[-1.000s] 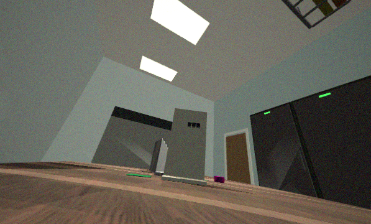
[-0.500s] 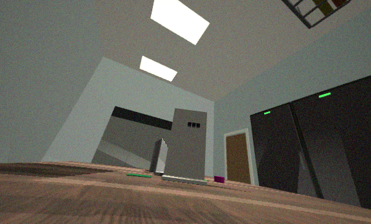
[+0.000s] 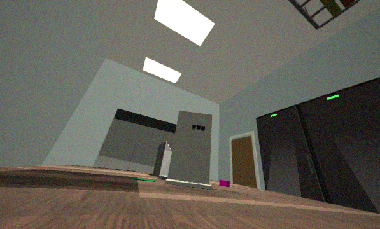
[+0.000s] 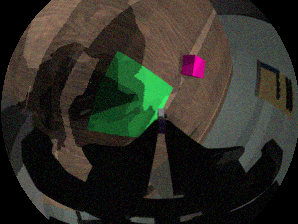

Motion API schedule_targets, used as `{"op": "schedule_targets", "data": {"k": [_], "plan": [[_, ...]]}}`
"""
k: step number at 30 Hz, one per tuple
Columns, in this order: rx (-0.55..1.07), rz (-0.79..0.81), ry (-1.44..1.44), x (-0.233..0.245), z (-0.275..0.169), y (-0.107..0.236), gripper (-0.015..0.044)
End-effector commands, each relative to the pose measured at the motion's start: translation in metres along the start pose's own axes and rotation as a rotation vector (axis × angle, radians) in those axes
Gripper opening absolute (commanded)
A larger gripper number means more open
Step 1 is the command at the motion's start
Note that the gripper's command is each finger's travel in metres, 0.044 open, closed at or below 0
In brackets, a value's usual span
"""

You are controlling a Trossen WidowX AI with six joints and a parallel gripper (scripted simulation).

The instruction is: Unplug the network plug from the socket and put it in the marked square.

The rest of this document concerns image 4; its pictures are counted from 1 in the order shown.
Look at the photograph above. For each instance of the small magenta block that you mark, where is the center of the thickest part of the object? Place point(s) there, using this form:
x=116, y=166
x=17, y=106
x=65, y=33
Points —
x=193, y=66

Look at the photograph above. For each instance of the dark grey panel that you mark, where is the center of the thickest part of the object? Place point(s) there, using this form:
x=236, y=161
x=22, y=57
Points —
x=162, y=182

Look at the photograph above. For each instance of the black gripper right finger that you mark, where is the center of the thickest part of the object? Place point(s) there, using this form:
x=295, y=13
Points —
x=188, y=159

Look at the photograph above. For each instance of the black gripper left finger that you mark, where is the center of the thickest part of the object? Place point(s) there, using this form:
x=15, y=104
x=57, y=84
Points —
x=136, y=158

